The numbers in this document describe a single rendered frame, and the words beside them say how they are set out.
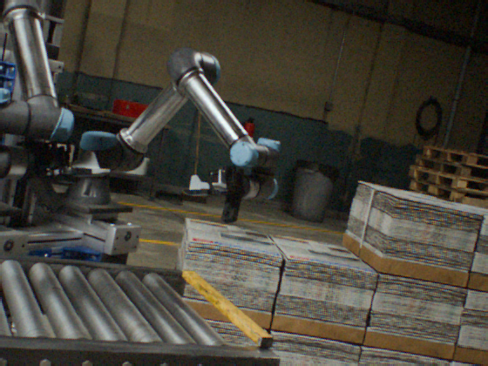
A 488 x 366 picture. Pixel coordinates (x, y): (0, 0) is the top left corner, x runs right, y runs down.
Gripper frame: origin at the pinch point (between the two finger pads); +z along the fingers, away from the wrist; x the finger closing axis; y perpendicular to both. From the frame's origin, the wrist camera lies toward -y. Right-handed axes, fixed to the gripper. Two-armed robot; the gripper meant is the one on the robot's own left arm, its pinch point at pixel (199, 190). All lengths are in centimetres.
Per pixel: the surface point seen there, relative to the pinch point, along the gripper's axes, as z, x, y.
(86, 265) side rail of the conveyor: 43.9, 1.8, -19.8
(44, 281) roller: 61, 8, -23
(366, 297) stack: -41, 27, -36
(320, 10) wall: -643, -310, 323
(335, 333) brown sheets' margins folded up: -36, 18, -45
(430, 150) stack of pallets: -672, -197, 111
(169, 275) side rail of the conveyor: 26.3, 10.8, -23.9
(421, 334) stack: -55, 36, -48
